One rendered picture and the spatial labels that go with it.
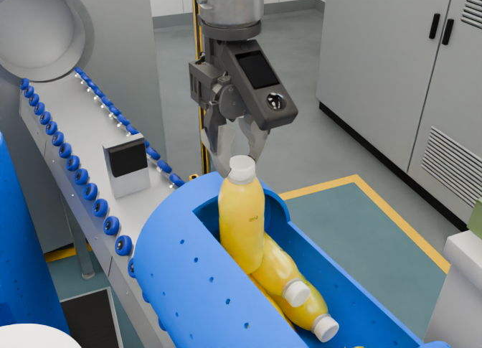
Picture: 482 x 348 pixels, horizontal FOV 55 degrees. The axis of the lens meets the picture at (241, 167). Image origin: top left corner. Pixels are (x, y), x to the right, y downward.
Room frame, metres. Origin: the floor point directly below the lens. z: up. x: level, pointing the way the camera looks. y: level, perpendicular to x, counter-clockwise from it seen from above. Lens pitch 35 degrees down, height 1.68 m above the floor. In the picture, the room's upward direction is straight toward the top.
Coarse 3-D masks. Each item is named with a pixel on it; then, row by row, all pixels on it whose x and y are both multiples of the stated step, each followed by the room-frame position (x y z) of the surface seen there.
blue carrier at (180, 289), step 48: (192, 192) 0.57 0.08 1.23; (144, 240) 0.53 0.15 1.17; (192, 240) 0.49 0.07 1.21; (288, 240) 0.63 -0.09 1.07; (144, 288) 0.50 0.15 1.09; (192, 288) 0.42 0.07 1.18; (240, 288) 0.39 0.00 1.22; (336, 288) 0.52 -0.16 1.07; (192, 336) 0.38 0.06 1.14; (240, 336) 0.34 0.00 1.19; (288, 336) 0.32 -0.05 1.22; (336, 336) 0.47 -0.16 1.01; (384, 336) 0.43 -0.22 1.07
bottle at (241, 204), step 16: (224, 192) 0.52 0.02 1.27; (240, 192) 0.51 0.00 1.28; (256, 192) 0.51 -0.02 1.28; (224, 208) 0.51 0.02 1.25; (240, 208) 0.50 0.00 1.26; (256, 208) 0.51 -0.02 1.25; (224, 224) 0.51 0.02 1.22; (240, 224) 0.50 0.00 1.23; (256, 224) 0.51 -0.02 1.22; (224, 240) 0.51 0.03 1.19; (240, 240) 0.50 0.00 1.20; (256, 240) 0.51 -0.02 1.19; (240, 256) 0.50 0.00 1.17; (256, 256) 0.51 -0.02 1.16
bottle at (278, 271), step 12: (264, 240) 0.57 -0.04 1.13; (264, 252) 0.54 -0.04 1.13; (276, 252) 0.54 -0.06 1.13; (264, 264) 0.52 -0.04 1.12; (276, 264) 0.52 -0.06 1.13; (288, 264) 0.52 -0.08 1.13; (252, 276) 0.53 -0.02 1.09; (264, 276) 0.51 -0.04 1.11; (276, 276) 0.50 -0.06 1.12; (288, 276) 0.50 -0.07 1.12; (264, 288) 0.51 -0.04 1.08; (276, 288) 0.49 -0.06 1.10
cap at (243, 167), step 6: (234, 156) 0.55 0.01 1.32; (240, 156) 0.55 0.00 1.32; (246, 156) 0.55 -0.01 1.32; (234, 162) 0.53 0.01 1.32; (240, 162) 0.53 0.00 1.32; (246, 162) 0.53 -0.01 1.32; (252, 162) 0.53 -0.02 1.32; (234, 168) 0.52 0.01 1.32; (240, 168) 0.52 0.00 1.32; (246, 168) 0.52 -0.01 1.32; (252, 168) 0.52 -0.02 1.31; (228, 174) 0.53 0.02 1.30; (234, 174) 0.52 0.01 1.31; (240, 174) 0.51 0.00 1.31; (246, 174) 0.51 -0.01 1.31; (252, 174) 0.52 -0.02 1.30; (240, 180) 0.51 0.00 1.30
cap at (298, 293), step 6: (300, 282) 0.49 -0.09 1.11; (288, 288) 0.48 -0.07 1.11; (294, 288) 0.48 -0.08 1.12; (300, 288) 0.48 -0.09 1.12; (306, 288) 0.48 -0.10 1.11; (288, 294) 0.48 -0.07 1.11; (294, 294) 0.47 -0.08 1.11; (300, 294) 0.48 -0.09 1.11; (306, 294) 0.48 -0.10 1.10; (288, 300) 0.47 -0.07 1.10; (294, 300) 0.47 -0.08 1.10; (300, 300) 0.48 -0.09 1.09; (294, 306) 0.47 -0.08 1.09
